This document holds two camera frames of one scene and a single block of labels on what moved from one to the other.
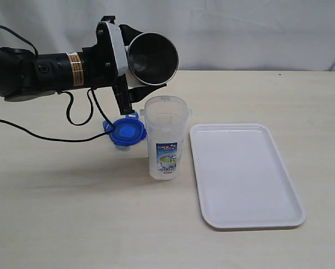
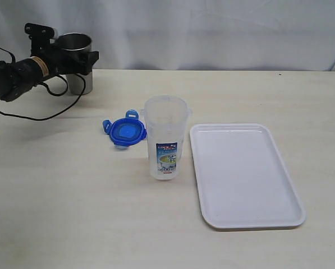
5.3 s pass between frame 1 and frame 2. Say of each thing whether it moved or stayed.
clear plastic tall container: stayed
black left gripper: moved
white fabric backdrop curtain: stayed
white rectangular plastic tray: stayed
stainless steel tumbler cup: moved
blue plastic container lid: stayed
